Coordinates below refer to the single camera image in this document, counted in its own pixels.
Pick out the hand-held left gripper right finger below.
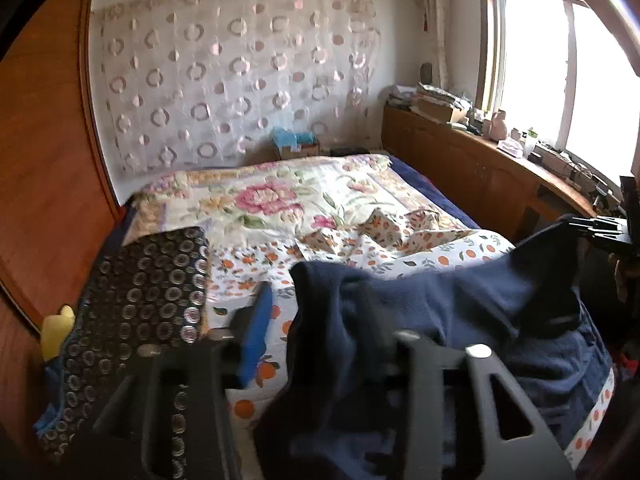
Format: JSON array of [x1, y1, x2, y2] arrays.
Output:
[[360, 332, 576, 480]]

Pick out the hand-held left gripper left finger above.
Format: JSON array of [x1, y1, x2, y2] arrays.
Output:
[[75, 282, 273, 480]]

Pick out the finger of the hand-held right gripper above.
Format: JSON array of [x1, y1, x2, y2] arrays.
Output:
[[567, 214, 640, 261]]

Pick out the navy printed t-shirt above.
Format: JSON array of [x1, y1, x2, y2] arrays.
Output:
[[252, 222, 601, 480]]

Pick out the orange fruit print sheet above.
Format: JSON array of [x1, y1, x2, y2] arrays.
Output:
[[200, 210, 616, 471]]

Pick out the dark circle-patterned cloth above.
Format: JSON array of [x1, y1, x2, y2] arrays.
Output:
[[35, 226, 211, 461]]

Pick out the pink tissue pack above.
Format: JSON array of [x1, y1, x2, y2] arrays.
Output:
[[497, 129, 523, 156]]

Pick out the blue jeans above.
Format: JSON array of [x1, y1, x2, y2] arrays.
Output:
[[500, 300, 616, 451]]

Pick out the floral blanket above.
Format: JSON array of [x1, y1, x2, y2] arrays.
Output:
[[122, 154, 481, 256]]

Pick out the pink figurine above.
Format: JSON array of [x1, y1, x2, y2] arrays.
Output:
[[487, 109, 510, 142]]

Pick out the wooden window cabinet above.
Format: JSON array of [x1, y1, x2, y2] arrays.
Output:
[[382, 105, 601, 246]]

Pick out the window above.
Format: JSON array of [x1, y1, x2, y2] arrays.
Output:
[[475, 0, 640, 196]]

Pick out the navy blanket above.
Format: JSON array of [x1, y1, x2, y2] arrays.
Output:
[[387, 155, 481, 231]]

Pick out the cardboard box with blue bag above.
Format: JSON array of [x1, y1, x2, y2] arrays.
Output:
[[271, 127, 321, 161]]

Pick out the yellow soft object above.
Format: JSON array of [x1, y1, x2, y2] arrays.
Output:
[[41, 305, 76, 361]]

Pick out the brown cardboard box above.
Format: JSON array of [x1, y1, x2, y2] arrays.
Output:
[[417, 97, 468, 125]]

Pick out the circle-patterned sheer curtain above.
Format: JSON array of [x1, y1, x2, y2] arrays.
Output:
[[90, 0, 383, 178]]

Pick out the patterned window curtain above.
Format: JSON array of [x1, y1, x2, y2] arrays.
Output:
[[417, 0, 451, 91]]

